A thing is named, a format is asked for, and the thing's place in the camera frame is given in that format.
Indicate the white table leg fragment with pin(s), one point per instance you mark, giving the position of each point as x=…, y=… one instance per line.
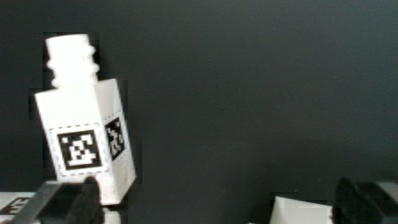
x=298, y=212

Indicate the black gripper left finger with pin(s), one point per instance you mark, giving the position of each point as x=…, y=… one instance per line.
x=63, y=204

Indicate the white table leg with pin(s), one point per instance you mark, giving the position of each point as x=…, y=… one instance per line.
x=83, y=123

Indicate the white sheet with tags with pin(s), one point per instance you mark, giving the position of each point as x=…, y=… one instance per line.
x=12, y=201

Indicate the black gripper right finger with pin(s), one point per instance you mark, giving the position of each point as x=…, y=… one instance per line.
x=364, y=203

